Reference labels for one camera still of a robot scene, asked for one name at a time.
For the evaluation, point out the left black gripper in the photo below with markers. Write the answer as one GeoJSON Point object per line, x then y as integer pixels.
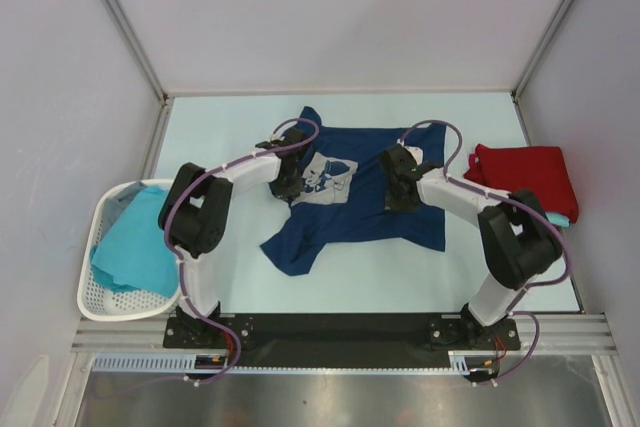
{"type": "Point", "coordinates": [292, 191]}

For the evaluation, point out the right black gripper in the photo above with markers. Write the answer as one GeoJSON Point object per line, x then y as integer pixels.
{"type": "Point", "coordinates": [393, 204]}

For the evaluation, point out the navy blue t shirt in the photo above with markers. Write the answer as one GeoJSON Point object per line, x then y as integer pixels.
{"type": "Point", "coordinates": [343, 200]}

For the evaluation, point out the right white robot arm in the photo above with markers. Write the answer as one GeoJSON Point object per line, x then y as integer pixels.
{"type": "Point", "coordinates": [519, 243]}

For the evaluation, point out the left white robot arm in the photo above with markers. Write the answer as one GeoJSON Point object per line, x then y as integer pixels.
{"type": "Point", "coordinates": [195, 213]}

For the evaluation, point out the folded red t shirt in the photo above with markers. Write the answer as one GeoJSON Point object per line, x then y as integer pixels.
{"type": "Point", "coordinates": [541, 169]}

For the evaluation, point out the folded light blue t shirt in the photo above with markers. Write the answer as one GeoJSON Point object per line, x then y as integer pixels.
{"type": "Point", "coordinates": [558, 219]}

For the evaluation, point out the turquoise t shirt in basket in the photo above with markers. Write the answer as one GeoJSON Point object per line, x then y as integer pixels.
{"type": "Point", "coordinates": [133, 255]}

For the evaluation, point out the grey shirt in basket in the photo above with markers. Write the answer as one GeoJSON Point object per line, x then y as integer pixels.
{"type": "Point", "coordinates": [115, 205]}

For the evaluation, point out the white laundry basket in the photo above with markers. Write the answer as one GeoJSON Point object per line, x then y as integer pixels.
{"type": "Point", "coordinates": [100, 304]}

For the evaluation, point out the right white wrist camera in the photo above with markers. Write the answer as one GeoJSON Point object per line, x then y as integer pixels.
{"type": "Point", "coordinates": [416, 153]}

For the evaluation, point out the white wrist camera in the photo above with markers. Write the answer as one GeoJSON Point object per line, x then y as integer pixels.
{"type": "Point", "coordinates": [416, 153]}
{"type": "Point", "coordinates": [276, 139]}

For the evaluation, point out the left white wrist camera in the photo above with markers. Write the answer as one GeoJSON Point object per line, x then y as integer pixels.
{"type": "Point", "coordinates": [276, 139]}

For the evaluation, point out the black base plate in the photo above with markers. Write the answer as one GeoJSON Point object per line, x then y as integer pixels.
{"type": "Point", "coordinates": [343, 341]}

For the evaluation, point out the aluminium frame rail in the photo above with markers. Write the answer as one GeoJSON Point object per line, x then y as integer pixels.
{"type": "Point", "coordinates": [560, 334]}

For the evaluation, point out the light blue cable duct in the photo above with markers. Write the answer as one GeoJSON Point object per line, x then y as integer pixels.
{"type": "Point", "coordinates": [159, 363]}

